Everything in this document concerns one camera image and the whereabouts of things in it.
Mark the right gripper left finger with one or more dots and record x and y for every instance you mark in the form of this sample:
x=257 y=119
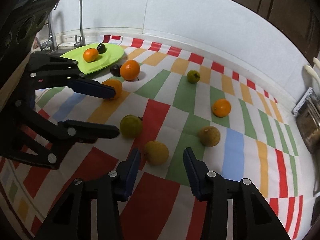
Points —
x=70 y=217

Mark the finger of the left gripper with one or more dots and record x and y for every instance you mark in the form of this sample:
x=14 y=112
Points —
x=50 y=71
x=62 y=136

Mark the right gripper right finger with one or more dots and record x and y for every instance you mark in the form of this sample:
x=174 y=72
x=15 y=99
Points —
x=253 y=218

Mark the small orange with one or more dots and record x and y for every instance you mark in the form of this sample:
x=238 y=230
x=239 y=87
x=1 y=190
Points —
x=90 y=54
x=221 y=108

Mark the dark plum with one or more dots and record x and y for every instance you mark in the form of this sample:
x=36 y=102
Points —
x=115 y=70
x=101 y=48

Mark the yellow-green round fruit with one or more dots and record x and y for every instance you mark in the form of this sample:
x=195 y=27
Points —
x=131 y=126

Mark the large orange with stem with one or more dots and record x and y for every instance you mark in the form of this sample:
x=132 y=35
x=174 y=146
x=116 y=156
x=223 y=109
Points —
x=130 y=70

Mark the yellow lemon fruit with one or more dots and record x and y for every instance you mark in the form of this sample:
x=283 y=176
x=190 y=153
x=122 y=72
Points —
x=156 y=153

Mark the chrome pull faucet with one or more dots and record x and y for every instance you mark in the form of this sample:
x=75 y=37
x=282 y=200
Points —
x=51 y=42

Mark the chrome gooseneck faucet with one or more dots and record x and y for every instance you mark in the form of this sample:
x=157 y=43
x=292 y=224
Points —
x=68 y=16

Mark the green round plate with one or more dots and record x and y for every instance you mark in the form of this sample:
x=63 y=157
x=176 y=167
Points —
x=112 y=55

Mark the orange near plate front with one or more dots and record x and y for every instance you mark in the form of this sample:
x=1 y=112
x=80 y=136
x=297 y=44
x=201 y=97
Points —
x=116 y=84

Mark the brownish green round fruit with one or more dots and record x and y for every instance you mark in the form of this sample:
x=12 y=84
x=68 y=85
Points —
x=209 y=136

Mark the stainless steel pot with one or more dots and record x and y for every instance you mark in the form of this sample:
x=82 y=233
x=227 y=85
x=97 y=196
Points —
x=308 y=126

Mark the colourful checkered tablecloth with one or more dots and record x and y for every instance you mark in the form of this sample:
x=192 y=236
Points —
x=257 y=141

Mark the metal dish rack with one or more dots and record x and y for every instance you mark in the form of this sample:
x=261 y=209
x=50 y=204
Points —
x=310 y=93

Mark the green lime far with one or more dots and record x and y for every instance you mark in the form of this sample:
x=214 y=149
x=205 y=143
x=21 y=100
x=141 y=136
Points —
x=193 y=76

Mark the cream pan handle lower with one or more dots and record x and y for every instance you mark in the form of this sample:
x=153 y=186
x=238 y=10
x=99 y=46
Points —
x=313 y=73

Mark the cream pan handle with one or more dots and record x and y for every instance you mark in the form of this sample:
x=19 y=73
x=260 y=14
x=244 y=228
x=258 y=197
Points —
x=313 y=73
x=316 y=62

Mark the cream pan handle upper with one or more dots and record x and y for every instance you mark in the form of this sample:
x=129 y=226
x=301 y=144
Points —
x=316 y=62

